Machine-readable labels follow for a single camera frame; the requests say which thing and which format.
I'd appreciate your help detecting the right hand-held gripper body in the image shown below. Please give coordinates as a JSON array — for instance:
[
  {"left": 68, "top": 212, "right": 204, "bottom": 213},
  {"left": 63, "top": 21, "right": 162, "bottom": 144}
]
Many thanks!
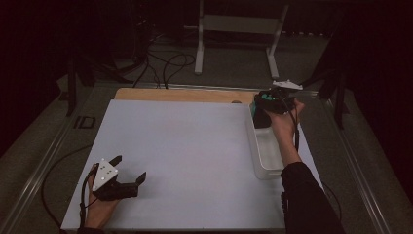
[{"left": 253, "top": 79, "right": 304, "bottom": 115}]

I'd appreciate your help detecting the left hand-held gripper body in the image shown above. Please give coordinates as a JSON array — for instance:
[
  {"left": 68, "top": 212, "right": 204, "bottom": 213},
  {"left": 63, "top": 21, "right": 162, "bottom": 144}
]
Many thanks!
[{"left": 92, "top": 157, "right": 140, "bottom": 202}]

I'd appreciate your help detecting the white plastic bin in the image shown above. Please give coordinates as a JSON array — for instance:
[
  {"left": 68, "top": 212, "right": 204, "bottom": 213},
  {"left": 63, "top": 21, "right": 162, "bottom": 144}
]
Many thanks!
[{"left": 245, "top": 102, "right": 295, "bottom": 180}]

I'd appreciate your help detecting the person's right hand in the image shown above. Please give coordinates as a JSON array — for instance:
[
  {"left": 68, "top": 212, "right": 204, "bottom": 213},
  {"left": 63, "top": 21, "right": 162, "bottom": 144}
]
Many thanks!
[{"left": 264, "top": 98, "right": 306, "bottom": 141}]

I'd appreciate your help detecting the person's left hand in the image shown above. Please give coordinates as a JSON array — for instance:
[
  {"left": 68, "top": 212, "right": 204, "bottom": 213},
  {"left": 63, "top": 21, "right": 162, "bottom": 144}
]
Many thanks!
[{"left": 85, "top": 164, "right": 122, "bottom": 229}]

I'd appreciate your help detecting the white paper mat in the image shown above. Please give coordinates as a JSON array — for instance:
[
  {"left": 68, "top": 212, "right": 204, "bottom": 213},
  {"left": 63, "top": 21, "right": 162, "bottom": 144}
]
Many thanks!
[{"left": 60, "top": 98, "right": 325, "bottom": 232}]

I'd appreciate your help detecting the black stand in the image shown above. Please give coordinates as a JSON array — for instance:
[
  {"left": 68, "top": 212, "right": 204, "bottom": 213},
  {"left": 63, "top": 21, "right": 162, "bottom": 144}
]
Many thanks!
[
  {"left": 298, "top": 58, "right": 351, "bottom": 130},
  {"left": 64, "top": 48, "right": 134, "bottom": 117}
]

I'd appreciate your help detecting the grey metal stand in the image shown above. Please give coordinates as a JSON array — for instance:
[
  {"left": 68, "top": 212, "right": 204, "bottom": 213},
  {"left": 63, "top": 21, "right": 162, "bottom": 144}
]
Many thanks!
[{"left": 194, "top": 0, "right": 290, "bottom": 80}]

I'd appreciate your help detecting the left hand-held gripper cable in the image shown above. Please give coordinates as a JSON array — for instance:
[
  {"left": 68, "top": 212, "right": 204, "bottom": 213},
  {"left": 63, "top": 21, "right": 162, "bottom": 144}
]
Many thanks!
[{"left": 79, "top": 164, "right": 100, "bottom": 228}]

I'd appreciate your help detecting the hand-held gripper cable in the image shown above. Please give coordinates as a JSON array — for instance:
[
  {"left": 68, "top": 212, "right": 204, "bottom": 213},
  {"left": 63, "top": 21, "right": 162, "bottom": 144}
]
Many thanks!
[
  {"left": 281, "top": 94, "right": 300, "bottom": 152},
  {"left": 79, "top": 164, "right": 100, "bottom": 228}
]

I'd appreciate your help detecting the right hand-held gripper cable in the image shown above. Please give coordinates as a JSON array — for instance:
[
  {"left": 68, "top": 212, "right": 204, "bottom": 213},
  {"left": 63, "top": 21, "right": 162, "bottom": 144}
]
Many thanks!
[{"left": 281, "top": 94, "right": 300, "bottom": 152}]

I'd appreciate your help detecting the looped black floor cable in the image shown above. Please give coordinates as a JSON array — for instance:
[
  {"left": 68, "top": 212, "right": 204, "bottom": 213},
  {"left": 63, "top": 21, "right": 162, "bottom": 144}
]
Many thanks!
[{"left": 161, "top": 52, "right": 197, "bottom": 90}]

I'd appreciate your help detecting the thin black floor cable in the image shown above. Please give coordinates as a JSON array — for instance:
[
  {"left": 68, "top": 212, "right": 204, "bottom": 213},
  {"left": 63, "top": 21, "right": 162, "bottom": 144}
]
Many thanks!
[{"left": 322, "top": 181, "right": 343, "bottom": 226}]

